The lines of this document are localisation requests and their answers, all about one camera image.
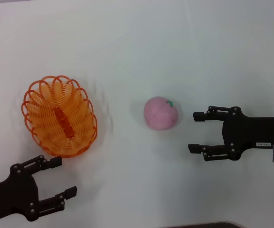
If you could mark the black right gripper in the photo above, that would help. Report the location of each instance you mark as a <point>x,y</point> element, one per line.
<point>250,133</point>

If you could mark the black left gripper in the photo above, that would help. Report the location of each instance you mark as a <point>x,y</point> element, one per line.
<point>15,190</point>

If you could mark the pink peach toy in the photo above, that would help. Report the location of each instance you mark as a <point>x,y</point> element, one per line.
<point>160,114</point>

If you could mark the orange plastic woven basket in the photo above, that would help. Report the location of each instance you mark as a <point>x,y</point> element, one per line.
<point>63,118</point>

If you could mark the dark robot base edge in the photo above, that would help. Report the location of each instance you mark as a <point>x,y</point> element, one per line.
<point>208,225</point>

